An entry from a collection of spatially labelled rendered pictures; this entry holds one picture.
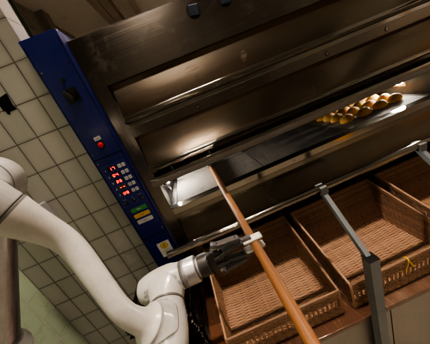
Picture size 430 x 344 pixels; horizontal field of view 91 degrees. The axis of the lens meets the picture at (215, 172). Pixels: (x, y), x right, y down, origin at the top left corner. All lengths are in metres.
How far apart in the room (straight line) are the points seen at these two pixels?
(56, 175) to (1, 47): 0.57
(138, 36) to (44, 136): 0.64
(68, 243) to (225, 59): 0.98
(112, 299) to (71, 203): 0.81
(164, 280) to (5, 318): 0.45
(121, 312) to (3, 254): 0.38
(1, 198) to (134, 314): 0.39
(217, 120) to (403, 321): 1.33
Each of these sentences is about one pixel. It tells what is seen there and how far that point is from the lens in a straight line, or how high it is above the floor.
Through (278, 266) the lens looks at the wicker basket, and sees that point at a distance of 1.50.
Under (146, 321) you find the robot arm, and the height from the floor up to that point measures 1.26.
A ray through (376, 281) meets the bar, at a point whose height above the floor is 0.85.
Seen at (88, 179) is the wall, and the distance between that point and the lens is 1.27.
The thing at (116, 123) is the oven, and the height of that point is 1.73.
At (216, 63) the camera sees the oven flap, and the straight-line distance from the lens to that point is 1.16.
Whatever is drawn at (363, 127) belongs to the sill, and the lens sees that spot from 1.57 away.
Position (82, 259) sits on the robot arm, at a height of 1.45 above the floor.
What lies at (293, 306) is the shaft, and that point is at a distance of 0.59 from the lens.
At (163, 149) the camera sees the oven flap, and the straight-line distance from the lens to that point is 1.14.
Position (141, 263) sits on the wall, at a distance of 1.48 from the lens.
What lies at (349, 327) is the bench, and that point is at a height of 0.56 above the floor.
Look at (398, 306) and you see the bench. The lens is 1.40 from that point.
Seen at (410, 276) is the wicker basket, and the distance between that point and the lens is 1.43.
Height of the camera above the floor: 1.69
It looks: 20 degrees down
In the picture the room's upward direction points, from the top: 22 degrees counter-clockwise
